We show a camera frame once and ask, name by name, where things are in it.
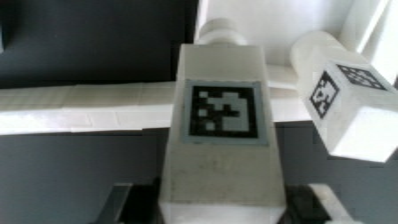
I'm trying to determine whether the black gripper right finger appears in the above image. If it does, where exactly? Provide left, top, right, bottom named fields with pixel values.
left=282, top=183, right=366, bottom=224

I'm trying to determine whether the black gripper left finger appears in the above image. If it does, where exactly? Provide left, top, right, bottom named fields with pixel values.
left=91, top=183, right=163, bottom=224

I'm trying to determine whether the white tagged leg block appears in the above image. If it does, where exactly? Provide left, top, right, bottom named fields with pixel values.
left=290, top=31, right=398, bottom=162
left=158, top=18, right=286, bottom=224

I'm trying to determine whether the white tagged leg block front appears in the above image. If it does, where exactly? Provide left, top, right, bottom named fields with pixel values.
left=290, top=31, right=398, bottom=162

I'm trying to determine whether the white chair seat block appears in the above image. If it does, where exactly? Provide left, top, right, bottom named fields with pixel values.
left=195, top=0, right=398, bottom=84

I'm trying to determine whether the white front fence rail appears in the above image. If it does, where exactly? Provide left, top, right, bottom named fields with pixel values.
left=0, top=81, right=316, bottom=136

